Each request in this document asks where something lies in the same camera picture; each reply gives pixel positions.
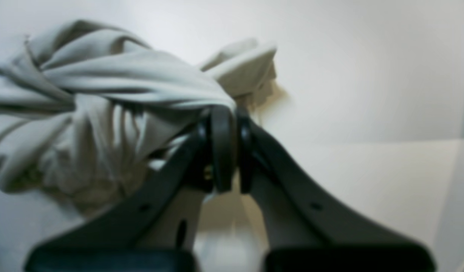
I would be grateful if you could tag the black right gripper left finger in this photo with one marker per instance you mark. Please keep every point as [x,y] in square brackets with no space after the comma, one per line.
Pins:
[153,230]

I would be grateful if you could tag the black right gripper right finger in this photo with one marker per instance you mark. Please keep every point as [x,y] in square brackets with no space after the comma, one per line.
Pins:
[307,228]

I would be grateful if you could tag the grey t-shirt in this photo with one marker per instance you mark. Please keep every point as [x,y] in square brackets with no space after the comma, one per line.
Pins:
[86,108]

